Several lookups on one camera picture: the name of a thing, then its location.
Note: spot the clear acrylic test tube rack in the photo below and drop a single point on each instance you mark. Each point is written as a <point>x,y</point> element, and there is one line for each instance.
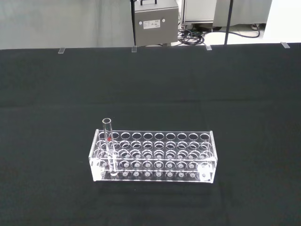
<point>152,166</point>

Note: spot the clear cloth clip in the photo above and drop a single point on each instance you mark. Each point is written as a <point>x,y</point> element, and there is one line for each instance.
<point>61,50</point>
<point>134,49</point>
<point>208,47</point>

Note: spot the grey equipment case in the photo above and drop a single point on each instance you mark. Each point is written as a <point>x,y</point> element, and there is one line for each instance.
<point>155,14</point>

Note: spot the black bench cloth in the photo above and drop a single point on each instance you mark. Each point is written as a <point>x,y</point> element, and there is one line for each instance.
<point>47,94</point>

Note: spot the white cabinet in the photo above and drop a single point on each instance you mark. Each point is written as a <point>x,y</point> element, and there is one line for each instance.
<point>200,11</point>

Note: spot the black tripod pole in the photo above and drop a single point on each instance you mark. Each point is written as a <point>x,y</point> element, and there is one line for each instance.
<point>228,21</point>

